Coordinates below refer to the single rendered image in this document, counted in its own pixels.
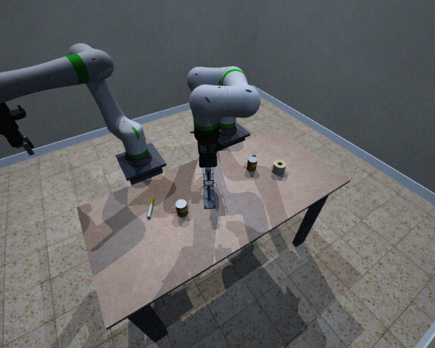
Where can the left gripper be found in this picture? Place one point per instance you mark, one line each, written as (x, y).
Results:
(207, 148)

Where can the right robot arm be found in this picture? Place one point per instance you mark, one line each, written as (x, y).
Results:
(83, 65)

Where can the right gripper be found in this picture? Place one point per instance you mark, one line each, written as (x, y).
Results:
(9, 128)

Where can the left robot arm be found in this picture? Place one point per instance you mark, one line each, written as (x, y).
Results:
(219, 96)

